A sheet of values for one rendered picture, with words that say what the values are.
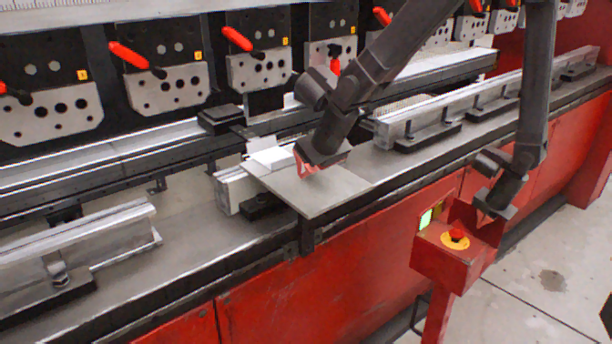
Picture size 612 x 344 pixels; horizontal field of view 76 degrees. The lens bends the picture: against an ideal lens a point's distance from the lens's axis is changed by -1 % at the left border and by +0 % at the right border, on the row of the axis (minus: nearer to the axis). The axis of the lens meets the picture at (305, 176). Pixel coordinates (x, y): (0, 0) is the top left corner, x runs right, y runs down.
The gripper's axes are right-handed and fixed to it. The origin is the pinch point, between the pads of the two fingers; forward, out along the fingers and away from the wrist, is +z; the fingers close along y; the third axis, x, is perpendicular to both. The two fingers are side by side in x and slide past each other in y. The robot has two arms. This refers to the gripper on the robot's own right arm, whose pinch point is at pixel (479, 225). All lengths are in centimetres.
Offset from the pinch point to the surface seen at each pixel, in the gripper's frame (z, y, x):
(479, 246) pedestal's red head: -0.8, -3.7, 8.0
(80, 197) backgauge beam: 5, 70, 77
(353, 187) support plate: -17.4, 20.3, 37.2
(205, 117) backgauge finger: -6, 70, 42
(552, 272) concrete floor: 74, -30, -99
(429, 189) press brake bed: 8.6, 19.8, -10.6
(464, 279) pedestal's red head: 4.3, -6.1, 15.8
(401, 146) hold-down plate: -3.0, 32.5, -5.2
